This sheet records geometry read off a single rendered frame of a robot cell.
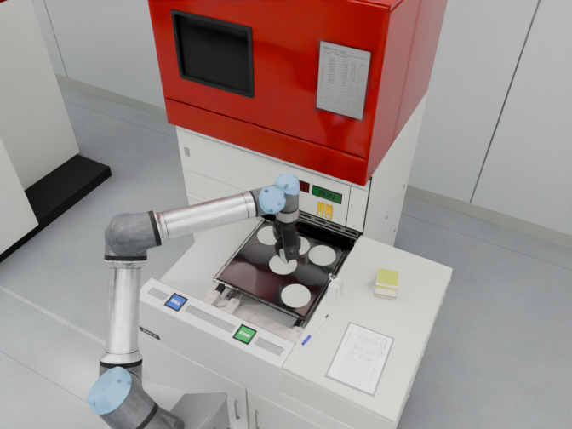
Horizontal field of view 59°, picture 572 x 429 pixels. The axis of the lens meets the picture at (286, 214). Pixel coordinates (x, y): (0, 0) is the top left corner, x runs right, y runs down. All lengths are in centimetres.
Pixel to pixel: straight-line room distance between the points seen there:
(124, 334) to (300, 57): 93
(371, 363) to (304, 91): 84
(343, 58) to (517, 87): 175
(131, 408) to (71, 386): 141
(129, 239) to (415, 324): 90
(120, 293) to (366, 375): 73
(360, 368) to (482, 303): 165
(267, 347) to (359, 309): 32
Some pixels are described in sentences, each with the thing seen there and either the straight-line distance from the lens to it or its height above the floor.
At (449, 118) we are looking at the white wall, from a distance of 326.
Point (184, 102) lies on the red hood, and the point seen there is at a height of 134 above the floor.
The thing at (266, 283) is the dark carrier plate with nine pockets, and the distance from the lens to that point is 180.
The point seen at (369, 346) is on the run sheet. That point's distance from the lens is 159.
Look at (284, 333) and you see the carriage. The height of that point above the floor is 88.
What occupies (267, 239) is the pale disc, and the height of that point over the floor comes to 90.
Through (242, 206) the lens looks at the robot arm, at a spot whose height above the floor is 138.
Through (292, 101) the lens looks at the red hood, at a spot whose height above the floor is 147.
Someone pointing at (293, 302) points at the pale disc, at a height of 90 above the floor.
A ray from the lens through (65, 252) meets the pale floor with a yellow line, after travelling 340.
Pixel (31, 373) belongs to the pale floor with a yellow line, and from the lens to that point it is 291.
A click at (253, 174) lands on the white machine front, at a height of 108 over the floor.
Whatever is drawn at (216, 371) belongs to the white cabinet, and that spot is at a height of 74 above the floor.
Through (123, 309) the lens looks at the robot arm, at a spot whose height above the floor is 115.
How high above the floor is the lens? 229
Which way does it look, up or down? 42 degrees down
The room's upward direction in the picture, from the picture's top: 1 degrees clockwise
